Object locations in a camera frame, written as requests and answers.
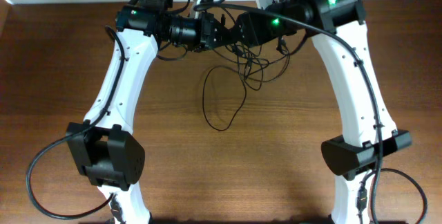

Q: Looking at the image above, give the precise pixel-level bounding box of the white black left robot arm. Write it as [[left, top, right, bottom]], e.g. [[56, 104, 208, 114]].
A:
[[66, 0, 236, 223]]

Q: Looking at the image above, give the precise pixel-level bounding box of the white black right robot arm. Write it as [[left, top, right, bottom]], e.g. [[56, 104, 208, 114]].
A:
[[240, 0, 412, 223]]

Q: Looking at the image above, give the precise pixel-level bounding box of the black cable bundle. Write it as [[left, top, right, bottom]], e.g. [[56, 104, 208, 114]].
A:
[[210, 12, 308, 92]]

